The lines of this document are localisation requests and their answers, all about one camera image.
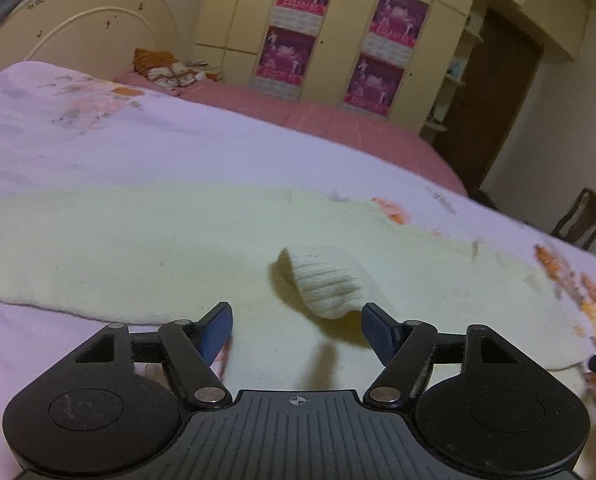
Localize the corner shelf unit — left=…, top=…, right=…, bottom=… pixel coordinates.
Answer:
left=420, top=6, right=486, bottom=143

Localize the orange patterned pillow pile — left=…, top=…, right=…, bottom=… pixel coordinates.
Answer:
left=133, top=48, right=223, bottom=90

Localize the pink checked bed cover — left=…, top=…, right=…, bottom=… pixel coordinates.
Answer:
left=116, top=72, right=467, bottom=196

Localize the cream round headboard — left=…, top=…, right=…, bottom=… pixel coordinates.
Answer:
left=0, top=0, right=184, bottom=79

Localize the lower left pink poster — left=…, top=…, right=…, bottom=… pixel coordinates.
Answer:
left=250, top=26, right=316, bottom=102

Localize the dark wooden chair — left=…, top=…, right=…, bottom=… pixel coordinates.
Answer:
left=550, top=188, right=596, bottom=250

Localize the cream wardrobe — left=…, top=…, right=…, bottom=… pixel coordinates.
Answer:
left=191, top=0, right=590, bottom=131

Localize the lower right pink poster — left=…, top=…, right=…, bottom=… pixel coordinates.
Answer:
left=341, top=53, right=404, bottom=119

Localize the dark wooden door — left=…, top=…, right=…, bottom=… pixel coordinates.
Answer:
left=432, top=10, right=543, bottom=195

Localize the floral lilac bedsheet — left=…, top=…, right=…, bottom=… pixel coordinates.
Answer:
left=0, top=62, right=596, bottom=479

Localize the upper right pink poster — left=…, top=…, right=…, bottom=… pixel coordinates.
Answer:
left=363, top=0, right=429, bottom=68

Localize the pale green knit sweater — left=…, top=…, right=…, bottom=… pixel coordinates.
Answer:
left=0, top=186, right=588, bottom=389

